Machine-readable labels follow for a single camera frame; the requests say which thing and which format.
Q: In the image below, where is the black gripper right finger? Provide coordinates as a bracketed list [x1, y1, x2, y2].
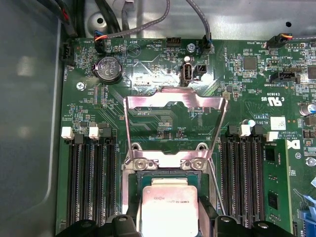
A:
[198, 196, 296, 237]

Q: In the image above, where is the green RAM stick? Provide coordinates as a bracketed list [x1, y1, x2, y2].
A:
[262, 131, 294, 234]

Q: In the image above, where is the grey braided wire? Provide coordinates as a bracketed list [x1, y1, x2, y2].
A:
[185, 0, 213, 54]
[95, 0, 171, 54]

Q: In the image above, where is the silver CPU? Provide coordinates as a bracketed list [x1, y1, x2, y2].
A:
[138, 176, 200, 236]

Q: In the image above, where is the black RAM slot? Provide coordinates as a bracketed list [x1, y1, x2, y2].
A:
[246, 124, 265, 223]
[60, 126, 76, 227]
[100, 122, 118, 222]
[233, 124, 253, 222]
[220, 125, 239, 220]
[87, 126, 103, 227]
[74, 134, 85, 227]

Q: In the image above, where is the metal locking lever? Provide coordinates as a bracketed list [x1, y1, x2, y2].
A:
[208, 158, 227, 216]

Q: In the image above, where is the black cable bundle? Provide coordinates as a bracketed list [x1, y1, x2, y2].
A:
[95, 0, 121, 36]
[53, 0, 86, 38]

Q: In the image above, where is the black open PC case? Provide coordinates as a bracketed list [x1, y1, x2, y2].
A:
[0, 0, 316, 237]

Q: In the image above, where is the metal USB port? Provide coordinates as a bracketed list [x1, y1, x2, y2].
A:
[181, 62, 194, 87]

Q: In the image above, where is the round coin battery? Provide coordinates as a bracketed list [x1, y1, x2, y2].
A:
[91, 55, 123, 86]

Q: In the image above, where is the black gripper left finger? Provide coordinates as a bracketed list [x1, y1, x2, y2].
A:
[54, 196, 142, 237]

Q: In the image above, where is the green motherboard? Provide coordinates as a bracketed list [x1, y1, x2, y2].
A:
[55, 36, 316, 237]

